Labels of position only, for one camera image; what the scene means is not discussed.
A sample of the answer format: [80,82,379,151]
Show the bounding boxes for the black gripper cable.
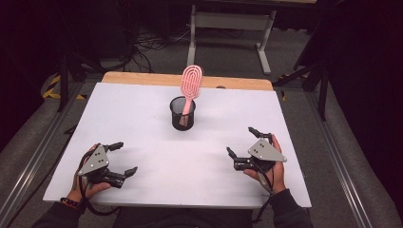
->
[77,151,122,218]
[252,163,276,224]

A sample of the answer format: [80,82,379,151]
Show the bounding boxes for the beaded bracelet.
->
[59,197,81,211]

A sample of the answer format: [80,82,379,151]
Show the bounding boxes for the white table cover sheet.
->
[42,82,313,210]

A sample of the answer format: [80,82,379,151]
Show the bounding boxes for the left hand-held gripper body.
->
[77,143,126,190]

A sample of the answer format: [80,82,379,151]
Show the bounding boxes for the person's left hand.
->
[66,143,112,203]

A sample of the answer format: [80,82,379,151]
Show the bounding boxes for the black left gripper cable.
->
[77,151,122,218]

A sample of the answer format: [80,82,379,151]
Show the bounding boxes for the pink hairbrush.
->
[178,64,204,128]

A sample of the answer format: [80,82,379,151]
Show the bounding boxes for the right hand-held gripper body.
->
[233,132,289,174]

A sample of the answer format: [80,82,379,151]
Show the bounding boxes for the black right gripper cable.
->
[252,163,276,224]

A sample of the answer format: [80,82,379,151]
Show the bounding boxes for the white metal table frame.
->
[185,2,278,76]

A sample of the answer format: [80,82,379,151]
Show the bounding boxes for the black metal stand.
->
[273,58,331,122]
[56,51,107,113]

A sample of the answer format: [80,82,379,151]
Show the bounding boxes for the wooden table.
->
[101,70,275,92]

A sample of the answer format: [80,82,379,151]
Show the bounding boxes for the black mesh pen holder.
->
[168,95,197,132]

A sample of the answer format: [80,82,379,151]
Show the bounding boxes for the person's dark torso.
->
[111,206,265,228]

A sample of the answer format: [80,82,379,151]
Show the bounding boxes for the yellow black hazard tape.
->
[42,73,88,101]

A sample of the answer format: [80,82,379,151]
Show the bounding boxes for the grey metal floor rail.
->
[0,81,86,228]
[304,90,375,228]

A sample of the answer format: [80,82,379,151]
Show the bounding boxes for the tangle of black floor cables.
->
[125,28,192,74]

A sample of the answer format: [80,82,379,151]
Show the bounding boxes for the person's right hand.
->
[242,133,287,195]

